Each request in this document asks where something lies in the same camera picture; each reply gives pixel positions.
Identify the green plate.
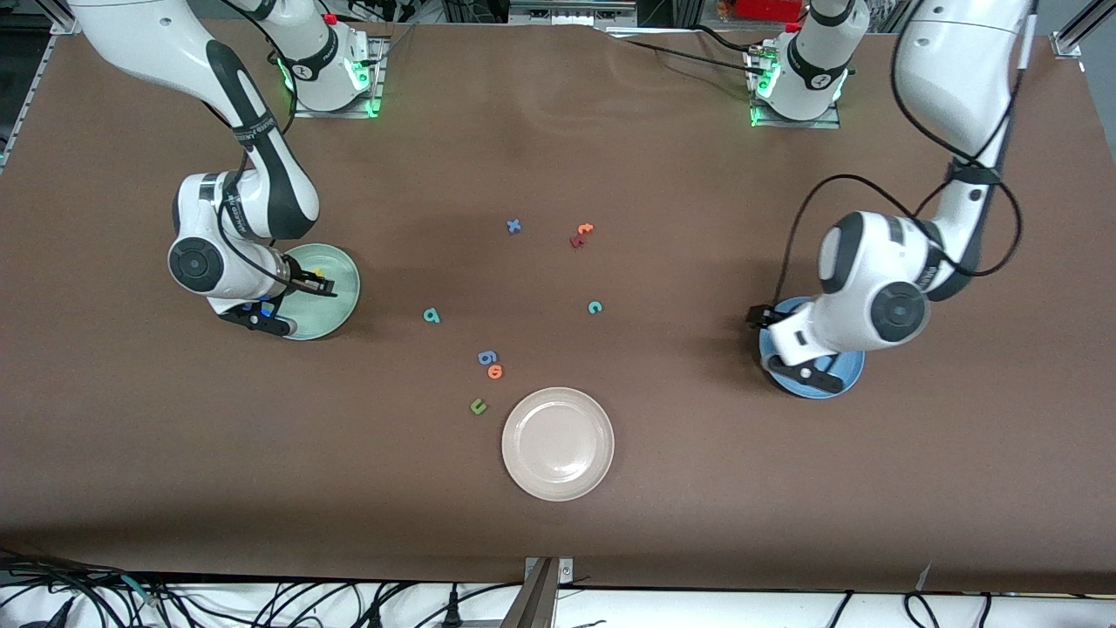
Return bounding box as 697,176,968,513
277,243,362,341

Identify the blue plate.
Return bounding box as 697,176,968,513
758,297,867,400

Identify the brown table cover sheet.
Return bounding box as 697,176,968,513
0,13,1116,594

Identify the beige plate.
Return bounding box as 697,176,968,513
501,386,616,502

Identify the red object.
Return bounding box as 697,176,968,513
720,0,807,20

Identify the grey metal box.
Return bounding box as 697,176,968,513
510,0,637,27

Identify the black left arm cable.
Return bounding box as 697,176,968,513
774,0,1038,306

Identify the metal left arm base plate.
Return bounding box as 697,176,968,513
748,44,843,131

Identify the aluminium frame profile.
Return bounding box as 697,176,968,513
1051,0,1116,60
0,13,85,171

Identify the teal cable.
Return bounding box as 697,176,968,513
122,574,167,607

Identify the aluminium profile with bracket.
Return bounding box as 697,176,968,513
500,556,576,628

